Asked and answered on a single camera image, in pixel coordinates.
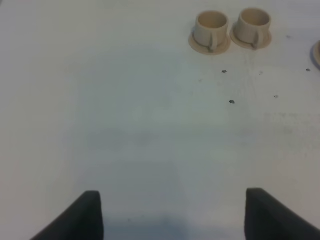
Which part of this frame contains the right beige teacup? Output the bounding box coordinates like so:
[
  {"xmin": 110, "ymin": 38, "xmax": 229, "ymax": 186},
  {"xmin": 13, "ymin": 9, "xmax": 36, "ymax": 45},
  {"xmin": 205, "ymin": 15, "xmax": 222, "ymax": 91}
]
[{"xmin": 234, "ymin": 7, "xmax": 272, "ymax": 48}]

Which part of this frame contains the left teacup saucer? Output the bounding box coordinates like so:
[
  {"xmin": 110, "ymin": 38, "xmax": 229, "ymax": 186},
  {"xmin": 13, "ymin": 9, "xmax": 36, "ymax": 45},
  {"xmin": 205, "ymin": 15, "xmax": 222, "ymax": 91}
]
[{"xmin": 188, "ymin": 31, "xmax": 231, "ymax": 56}]

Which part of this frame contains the beige teapot saucer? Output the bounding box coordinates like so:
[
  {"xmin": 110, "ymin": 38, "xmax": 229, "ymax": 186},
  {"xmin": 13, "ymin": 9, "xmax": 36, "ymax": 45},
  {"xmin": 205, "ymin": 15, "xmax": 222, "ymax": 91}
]
[{"xmin": 310, "ymin": 41, "xmax": 320, "ymax": 68}]

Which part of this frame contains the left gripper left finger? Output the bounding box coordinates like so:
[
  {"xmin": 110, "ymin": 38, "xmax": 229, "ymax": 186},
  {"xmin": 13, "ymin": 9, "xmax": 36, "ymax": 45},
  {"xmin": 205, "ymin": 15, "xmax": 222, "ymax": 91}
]
[{"xmin": 33, "ymin": 190, "xmax": 104, "ymax": 240}]

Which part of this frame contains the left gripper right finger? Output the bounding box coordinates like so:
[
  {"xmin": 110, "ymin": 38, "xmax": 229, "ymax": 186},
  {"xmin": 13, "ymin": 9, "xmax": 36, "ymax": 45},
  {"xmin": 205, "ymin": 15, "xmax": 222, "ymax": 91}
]
[{"xmin": 244, "ymin": 188, "xmax": 320, "ymax": 240}]

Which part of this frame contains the beige teacup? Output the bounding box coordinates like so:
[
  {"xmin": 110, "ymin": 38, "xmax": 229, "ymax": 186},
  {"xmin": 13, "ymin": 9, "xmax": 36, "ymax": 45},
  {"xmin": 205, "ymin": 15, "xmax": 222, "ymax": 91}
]
[
  {"xmin": 234, "ymin": 7, "xmax": 272, "ymax": 48},
  {"xmin": 193, "ymin": 10, "xmax": 229, "ymax": 53}
]

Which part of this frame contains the left beige teacup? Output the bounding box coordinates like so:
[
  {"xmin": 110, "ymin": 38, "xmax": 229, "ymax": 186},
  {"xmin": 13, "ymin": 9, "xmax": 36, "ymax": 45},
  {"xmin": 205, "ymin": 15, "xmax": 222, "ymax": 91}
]
[{"xmin": 193, "ymin": 10, "xmax": 229, "ymax": 53}]

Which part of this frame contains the teacup saucer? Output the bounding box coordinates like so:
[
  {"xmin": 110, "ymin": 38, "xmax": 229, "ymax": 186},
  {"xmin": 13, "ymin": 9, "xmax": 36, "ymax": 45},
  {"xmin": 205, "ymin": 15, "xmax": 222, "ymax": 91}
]
[
  {"xmin": 188, "ymin": 31, "xmax": 231, "ymax": 56},
  {"xmin": 229, "ymin": 23, "xmax": 272, "ymax": 51}
]

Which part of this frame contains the right teacup saucer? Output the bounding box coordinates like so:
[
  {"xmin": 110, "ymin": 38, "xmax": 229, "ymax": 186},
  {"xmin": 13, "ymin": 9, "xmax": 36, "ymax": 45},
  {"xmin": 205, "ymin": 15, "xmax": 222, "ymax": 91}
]
[{"xmin": 229, "ymin": 23, "xmax": 272, "ymax": 51}]

